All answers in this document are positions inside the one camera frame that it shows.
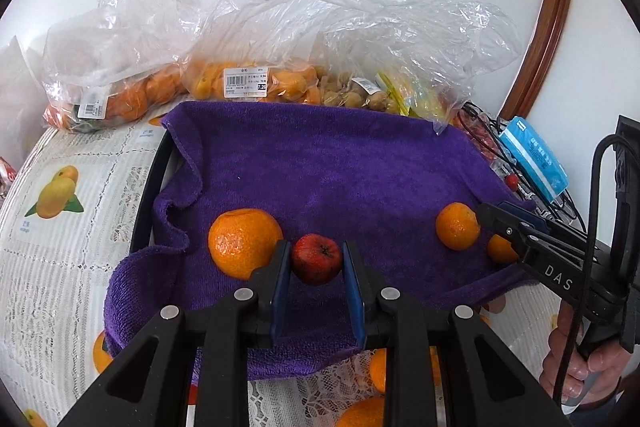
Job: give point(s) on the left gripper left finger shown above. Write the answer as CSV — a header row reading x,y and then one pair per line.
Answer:
x,y
149,382

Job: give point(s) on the large front orange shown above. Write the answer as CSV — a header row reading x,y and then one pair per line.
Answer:
x,y
365,413

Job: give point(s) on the purple towel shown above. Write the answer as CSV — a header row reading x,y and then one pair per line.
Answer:
x,y
375,179

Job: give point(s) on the blue tissue pack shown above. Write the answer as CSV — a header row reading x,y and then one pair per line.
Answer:
x,y
534,156

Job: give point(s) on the large orange with stem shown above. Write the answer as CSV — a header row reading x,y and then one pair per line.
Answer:
x,y
241,241

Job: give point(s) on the black tray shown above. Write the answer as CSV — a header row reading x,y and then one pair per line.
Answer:
x,y
166,162

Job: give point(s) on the small red apple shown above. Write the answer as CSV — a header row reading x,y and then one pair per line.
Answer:
x,y
316,259

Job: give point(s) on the small red fruit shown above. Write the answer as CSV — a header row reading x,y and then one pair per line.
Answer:
x,y
511,181

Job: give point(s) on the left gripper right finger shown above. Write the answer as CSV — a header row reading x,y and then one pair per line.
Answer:
x,y
483,382

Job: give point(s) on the brown wooden door frame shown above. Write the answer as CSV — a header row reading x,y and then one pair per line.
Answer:
x,y
538,59

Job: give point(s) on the longan fruit bag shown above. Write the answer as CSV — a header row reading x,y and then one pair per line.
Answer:
x,y
348,91

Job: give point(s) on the clear bag of kumquats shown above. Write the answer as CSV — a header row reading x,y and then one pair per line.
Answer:
x,y
278,50

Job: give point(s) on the yellow packaged fruit bag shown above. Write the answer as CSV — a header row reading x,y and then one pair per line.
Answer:
x,y
411,98

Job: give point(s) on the small orange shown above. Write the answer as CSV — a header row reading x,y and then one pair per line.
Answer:
x,y
500,250

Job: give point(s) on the clear bag of oranges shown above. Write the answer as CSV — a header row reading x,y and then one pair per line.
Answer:
x,y
115,63

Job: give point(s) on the person's right hand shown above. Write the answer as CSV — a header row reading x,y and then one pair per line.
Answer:
x,y
609,361

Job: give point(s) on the bag of red fruits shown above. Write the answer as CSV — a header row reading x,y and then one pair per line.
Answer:
x,y
475,125

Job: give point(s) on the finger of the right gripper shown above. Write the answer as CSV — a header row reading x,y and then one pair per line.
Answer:
x,y
505,226
524,215

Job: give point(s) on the white lace fruit tablecloth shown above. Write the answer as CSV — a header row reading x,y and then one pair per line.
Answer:
x,y
54,275

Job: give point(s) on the white plastic bag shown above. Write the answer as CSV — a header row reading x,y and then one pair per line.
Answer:
x,y
22,104

